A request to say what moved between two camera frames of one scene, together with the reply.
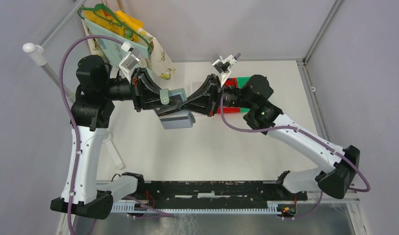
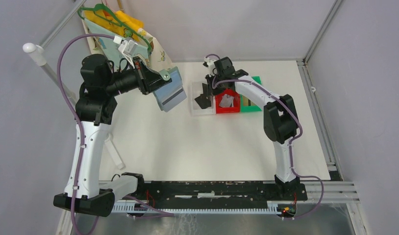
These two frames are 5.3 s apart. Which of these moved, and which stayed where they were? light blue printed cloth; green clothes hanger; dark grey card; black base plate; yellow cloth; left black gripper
Moved: dark grey card; left black gripper
Stayed: yellow cloth; black base plate; light blue printed cloth; green clothes hanger
